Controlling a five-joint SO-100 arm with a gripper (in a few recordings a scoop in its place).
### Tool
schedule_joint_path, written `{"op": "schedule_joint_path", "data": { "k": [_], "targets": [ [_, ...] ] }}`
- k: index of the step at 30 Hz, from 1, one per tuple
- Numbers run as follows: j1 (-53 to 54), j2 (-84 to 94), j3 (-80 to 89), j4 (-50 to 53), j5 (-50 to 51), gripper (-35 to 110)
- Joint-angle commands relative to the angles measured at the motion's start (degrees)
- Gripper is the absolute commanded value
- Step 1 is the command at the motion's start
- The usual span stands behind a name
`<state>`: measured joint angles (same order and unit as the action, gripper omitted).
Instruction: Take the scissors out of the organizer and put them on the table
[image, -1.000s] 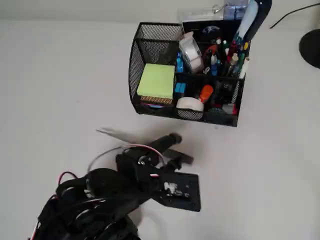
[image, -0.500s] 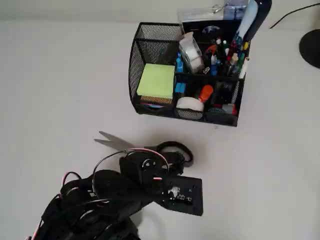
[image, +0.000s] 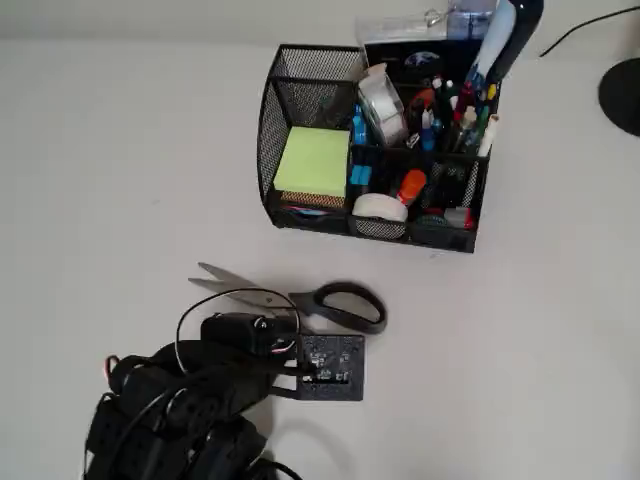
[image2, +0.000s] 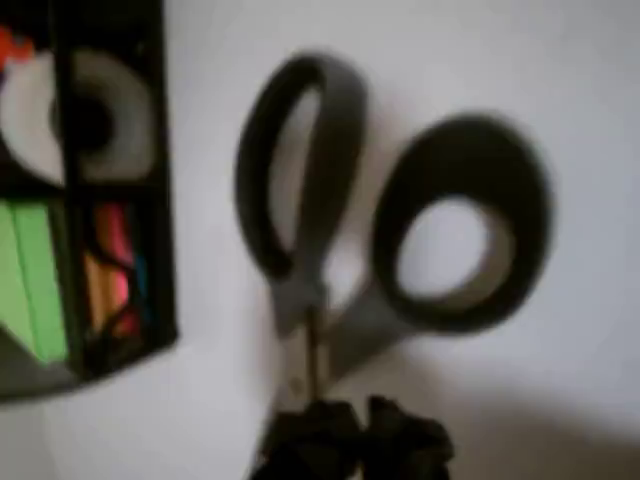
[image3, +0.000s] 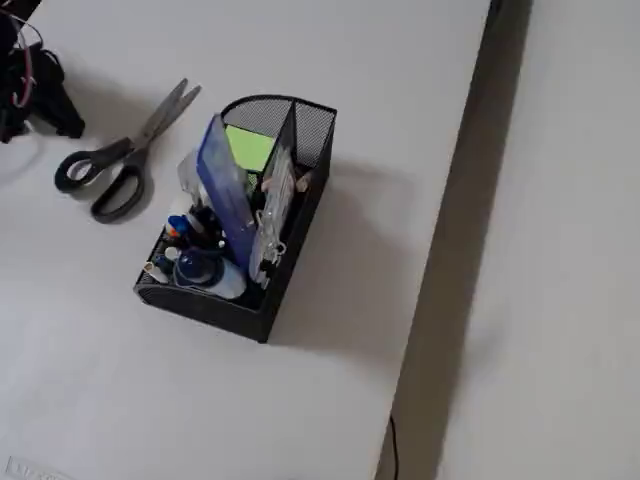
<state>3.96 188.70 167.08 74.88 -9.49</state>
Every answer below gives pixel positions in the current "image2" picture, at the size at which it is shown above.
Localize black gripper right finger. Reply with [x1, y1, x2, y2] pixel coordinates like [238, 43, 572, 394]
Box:
[363, 394, 455, 480]

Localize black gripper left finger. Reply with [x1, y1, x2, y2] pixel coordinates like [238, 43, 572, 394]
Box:
[249, 399, 364, 480]

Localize black grey handled scissors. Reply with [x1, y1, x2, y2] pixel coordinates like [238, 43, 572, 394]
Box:
[234, 49, 556, 401]

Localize colourful sticky flags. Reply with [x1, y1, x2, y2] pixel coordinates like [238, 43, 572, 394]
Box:
[82, 202, 151, 336]

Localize green sticky note pad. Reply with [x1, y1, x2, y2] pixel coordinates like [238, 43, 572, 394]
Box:
[0, 199, 69, 366]

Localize black mesh desk organizer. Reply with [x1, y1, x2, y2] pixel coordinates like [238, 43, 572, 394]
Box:
[0, 0, 179, 401]

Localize white tape roll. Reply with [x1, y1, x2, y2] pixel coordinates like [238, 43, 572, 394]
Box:
[0, 47, 156, 186]

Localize orange capped glue stick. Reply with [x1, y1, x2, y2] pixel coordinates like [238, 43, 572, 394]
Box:
[0, 27, 37, 72]

